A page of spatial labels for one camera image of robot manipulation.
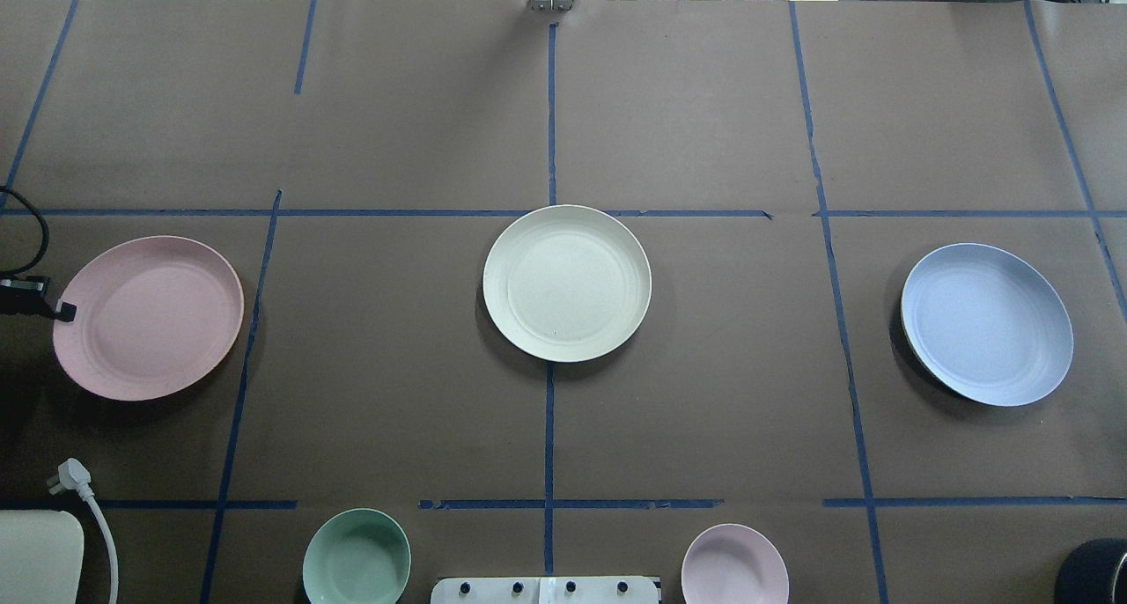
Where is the cream toaster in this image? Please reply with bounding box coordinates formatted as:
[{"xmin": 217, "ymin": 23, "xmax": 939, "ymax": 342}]
[{"xmin": 1, "ymin": 509, "xmax": 85, "ymax": 603}]

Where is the dark blue saucepan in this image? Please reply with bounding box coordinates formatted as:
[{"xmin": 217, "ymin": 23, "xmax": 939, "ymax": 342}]
[{"xmin": 1054, "ymin": 538, "xmax": 1126, "ymax": 603}]

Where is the blue plate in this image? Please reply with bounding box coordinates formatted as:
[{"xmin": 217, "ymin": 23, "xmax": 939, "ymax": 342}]
[{"xmin": 899, "ymin": 242, "xmax": 1075, "ymax": 408}]

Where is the green bowl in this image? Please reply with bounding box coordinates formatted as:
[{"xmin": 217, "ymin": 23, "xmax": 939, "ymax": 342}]
[{"xmin": 302, "ymin": 508, "xmax": 412, "ymax": 603}]

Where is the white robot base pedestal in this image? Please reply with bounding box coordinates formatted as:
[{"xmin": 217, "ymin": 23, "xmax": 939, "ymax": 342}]
[{"xmin": 431, "ymin": 575, "xmax": 663, "ymax": 603}]

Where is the pink plate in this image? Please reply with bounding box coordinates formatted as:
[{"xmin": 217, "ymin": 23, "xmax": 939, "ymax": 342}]
[{"xmin": 53, "ymin": 236, "xmax": 245, "ymax": 401}]

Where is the white toaster power cable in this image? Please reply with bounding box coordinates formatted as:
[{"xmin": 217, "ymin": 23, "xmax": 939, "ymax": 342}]
[{"xmin": 47, "ymin": 458, "xmax": 119, "ymax": 604}]

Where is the pink bowl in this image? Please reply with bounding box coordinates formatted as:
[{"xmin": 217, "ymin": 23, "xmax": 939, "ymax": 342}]
[{"xmin": 681, "ymin": 523, "xmax": 792, "ymax": 603}]

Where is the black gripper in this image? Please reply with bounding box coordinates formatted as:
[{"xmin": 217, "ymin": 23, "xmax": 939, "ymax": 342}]
[{"xmin": 1, "ymin": 276, "xmax": 77, "ymax": 323}]

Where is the cream white plate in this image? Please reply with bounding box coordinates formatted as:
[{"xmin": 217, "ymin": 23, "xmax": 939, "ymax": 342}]
[{"xmin": 482, "ymin": 204, "xmax": 653, "ymax": 363}]

